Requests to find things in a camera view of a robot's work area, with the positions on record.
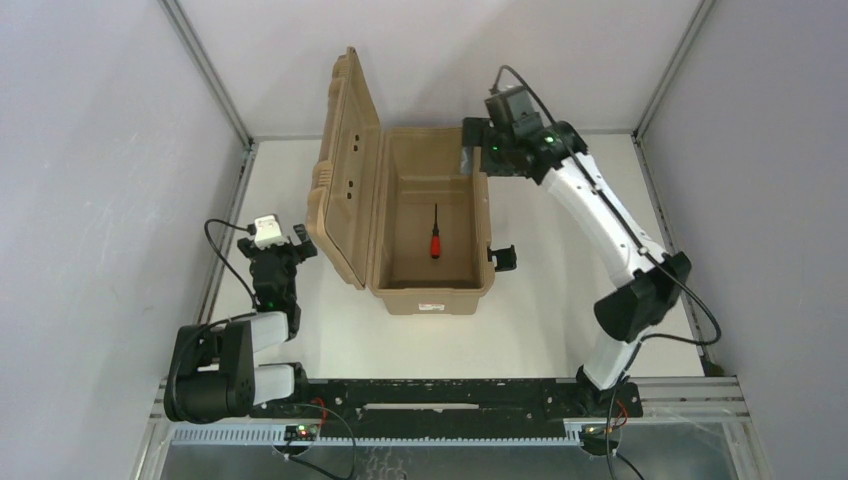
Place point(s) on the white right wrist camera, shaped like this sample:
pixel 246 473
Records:
pixel 509 107

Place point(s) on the grey slotted cable duct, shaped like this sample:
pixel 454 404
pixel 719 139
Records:
pixel 279 434

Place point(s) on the red handled black screwdriver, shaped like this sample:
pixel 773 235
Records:
pixel 435 242

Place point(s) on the right electronics board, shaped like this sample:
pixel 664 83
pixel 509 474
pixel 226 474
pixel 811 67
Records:
pixel 596 440

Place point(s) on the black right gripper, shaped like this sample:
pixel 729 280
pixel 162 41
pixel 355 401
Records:
pixel 477 134

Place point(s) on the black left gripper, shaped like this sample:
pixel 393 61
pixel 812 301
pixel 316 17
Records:
pixel 273 250

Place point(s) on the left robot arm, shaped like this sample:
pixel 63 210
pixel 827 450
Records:
pixel 213 373

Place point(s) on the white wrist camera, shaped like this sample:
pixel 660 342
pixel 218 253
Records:
pixel 266 231
pixel 509 107

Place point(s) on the aluminium frame left rail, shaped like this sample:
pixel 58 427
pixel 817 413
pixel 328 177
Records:
pixel 235 143

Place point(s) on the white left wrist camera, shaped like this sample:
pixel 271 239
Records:
pixel 266 231

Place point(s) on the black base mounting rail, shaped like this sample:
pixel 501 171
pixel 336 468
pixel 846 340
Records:
pixel 490 406

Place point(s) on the tan plastic storage bin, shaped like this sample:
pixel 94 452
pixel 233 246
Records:
pixel 370 208

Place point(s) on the aluminium frame right rail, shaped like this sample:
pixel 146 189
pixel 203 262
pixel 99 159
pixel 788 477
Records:
pixel 696 23

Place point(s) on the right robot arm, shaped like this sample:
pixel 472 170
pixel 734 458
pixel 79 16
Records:
pixel 647 279

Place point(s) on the aluminium frame rail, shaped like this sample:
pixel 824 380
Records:
pixel 235 143
pixel 696 23

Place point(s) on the left electronics board with leds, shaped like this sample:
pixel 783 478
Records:
pixel 301 433

